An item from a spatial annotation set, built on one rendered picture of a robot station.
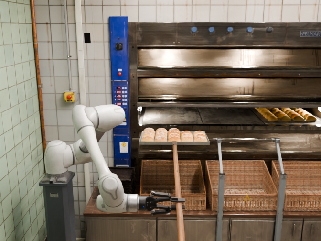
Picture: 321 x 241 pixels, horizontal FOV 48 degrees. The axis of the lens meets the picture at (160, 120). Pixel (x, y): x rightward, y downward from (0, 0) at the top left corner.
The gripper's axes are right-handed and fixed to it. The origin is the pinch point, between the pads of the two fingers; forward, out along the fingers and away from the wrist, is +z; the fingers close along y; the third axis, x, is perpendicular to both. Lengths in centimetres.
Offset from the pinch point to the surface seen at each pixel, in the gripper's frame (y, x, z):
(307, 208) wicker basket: 57, -105, 112
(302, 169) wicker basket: 41, -149, 121
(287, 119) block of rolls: -2, -170, 110
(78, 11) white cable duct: -98, -153, -82
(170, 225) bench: 73, -100, -2
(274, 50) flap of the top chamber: -67, -158, 89
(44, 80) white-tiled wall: -39, -155, -117
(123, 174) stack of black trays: 40, -128, -44
